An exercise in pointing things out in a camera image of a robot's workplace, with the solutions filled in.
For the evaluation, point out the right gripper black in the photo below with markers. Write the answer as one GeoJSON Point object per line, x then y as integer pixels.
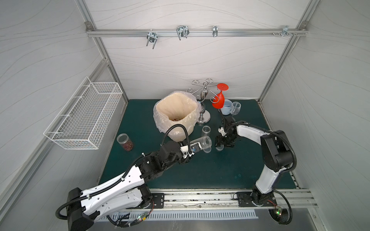
{"type": "Point", "coordinates": [224, 138]}

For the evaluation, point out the jar with dried flowers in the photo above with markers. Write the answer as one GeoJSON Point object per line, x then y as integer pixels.
{"type": "Point", "coordinates": [206, 130]}

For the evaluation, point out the clear plastic jar lid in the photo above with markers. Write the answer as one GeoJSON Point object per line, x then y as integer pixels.
{"type": "Point", "coordinates": [207, 150]}

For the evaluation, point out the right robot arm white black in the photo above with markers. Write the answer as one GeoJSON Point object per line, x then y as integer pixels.
{"type": "Point", "coordinates": [277, 153]}

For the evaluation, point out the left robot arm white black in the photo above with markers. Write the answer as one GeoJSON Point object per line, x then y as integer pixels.
{"type": "Point", "coordinates": [127, 190]}

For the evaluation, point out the chrome glass holder stand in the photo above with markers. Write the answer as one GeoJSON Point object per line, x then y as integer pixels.
{"type": "Point", "coordinates": [201, 95]}

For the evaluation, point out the clear wine glass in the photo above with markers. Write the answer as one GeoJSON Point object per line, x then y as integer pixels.
{"type": "Point", "coordinates": [235, 108]}

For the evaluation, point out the red plastic wine glass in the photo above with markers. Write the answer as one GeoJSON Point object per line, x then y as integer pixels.
{"type": "Point", "coordinates": [219, 100]}

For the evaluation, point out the cream trash bin with bag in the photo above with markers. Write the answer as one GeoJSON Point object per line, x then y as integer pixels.
{"type": "Point", "coordinates": [179, 107]}

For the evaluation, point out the white vent strip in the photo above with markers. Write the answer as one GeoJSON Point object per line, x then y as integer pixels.
{"type": "Point", "coordinates": [202, 215]}

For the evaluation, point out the metal hook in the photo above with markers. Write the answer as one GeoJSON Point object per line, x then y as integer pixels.
{"type": "Point", "coordinates": [151, 38]}
{"type": "Point", "coordinates": [182, 32]}
{"type": "Point", "coordinates": [215, 31]}

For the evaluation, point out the metal hook right end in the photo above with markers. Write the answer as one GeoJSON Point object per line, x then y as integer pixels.
{"type": "Point", "coordinates": [285, 33]}

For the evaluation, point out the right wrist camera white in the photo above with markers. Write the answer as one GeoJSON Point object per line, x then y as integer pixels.
{"type": "Point", "coordinates": [222, 131]}

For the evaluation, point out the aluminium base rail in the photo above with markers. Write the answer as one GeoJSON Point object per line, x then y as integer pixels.
{"type": "Point", "coordinates": [198, 199]}

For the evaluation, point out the white wire basket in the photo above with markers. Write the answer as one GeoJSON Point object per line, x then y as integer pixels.
{"type": "Point", "coordinates": [84, 119]}

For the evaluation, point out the aluminium top rail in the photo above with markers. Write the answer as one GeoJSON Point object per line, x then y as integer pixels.
{"type": "Point", "coordinates": [166, 33]}

